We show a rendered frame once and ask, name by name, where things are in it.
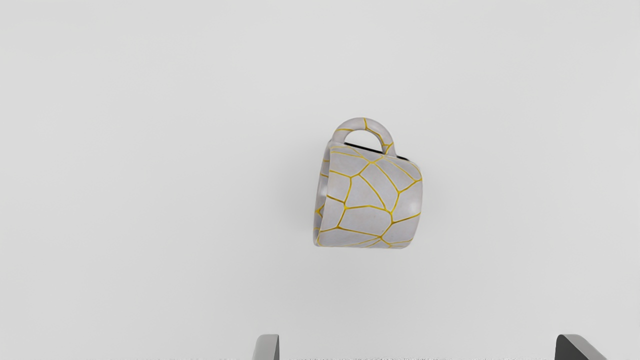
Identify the grey mug with yellow cracks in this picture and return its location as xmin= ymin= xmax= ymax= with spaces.
xmin=313 ymin=117 xmax=424 ymax=249

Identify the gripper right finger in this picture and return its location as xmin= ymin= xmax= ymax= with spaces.
xmin=555 ymin=334 xmax=608 ymax=360

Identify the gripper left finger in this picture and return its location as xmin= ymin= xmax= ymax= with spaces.
xmin=252 ymin=334 xmax=280 ymax=360

